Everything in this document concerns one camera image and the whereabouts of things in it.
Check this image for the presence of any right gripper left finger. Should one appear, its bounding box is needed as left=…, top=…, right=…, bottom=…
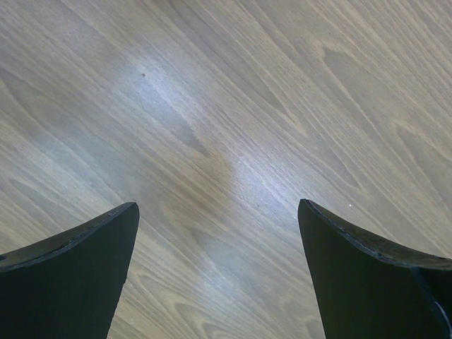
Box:
left=1, top=202, right=139, bottom=338

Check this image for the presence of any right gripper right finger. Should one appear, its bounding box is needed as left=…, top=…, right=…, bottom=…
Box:
left=298, top=199, right=451, bottom=338

